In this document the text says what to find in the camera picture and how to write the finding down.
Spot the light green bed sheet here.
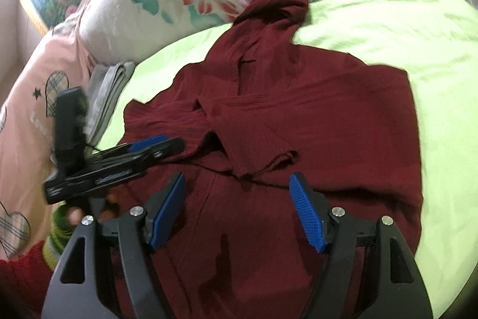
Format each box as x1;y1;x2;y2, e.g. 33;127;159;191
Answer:
101;0;477;317

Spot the person's left hand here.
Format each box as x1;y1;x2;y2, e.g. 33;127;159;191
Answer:
66;192;119;228

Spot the green striped sleeve cuff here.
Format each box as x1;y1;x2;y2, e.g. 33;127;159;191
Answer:
42;205;78;270

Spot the pink heart pattern pillow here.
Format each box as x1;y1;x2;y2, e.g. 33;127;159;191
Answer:
1;11;96;261

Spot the dark red knit sweater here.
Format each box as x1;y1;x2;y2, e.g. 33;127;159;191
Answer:
117;0;423;318

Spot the grey folded towel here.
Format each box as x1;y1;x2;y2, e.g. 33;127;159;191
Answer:
84;62;136;146

